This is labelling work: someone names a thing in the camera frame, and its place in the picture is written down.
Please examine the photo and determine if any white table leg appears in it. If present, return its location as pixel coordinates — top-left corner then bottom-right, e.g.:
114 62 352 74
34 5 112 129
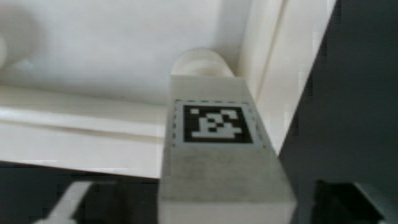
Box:
157 75 299 224

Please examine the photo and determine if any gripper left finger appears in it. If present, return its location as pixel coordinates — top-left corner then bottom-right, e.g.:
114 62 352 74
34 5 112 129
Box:
33 181 93 224

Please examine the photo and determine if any white U-shaped obstacle fence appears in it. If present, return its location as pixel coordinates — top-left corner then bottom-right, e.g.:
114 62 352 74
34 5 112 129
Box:
0 0 338 177

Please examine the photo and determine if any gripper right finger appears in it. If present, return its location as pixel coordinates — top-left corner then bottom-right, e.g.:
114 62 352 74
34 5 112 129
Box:
354 182 398 224

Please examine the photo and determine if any white square table top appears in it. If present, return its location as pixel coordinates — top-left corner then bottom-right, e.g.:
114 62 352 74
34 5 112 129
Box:
0 0 281 104

